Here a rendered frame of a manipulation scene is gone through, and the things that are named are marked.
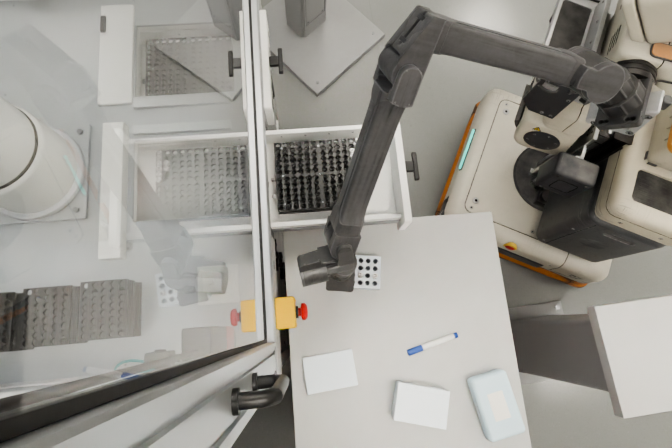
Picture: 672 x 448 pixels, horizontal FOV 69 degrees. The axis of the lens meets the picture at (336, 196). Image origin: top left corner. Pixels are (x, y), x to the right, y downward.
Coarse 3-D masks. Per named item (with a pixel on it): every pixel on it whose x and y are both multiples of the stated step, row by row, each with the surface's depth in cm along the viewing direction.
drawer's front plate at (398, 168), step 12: (396, 132) 122; (396, 144) 121; (396, 156) 121; (396, 168) 123; (396, 180) 124; (396, 192) 125; (408, 192) 118; (396, 204) 126; (408, 204) 118; (408, 216) 117
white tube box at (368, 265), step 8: (360, 256) 127; (368, 256) 127; (376, 256) 127; (360, 264) 126; (368, 264) 127; (376, 264) 127; (368, 272) 126; (376, 272) 126; (360, 280) 126; (368, 280) 125; (376, 280) 126; (360, 288) 126; (368, 288) 125; (376, 288) 125
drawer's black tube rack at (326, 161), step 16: (288, 144) 123; (320, 144) 124; (336, 144) 124; (352, 144) 124; (288, 160) 122; (304, 160) 122; (320, 160) 122; (336, 160) 123; (288, 176) 121; (304, 176) 121; (320, 176) 121; (336, 176) 122; (288, 192) 123; (304, 192) 120; (320, 192) 120; (336, 192) 121; (288, 208) 122; (304, 208) 119; (320, 208) 122
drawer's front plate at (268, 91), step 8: (264, 16) 129; (264, 24) 128; (264, 32) 128; (264, 40) 127; (264, 48) 127; (264, 56) 126; (264, 64) 125; (264, 72) 125; (264, 80) 124; (264, 88) 124; (264, 96) 123; (264, 104) 123; (272, 112) 127; (272, 120) 129
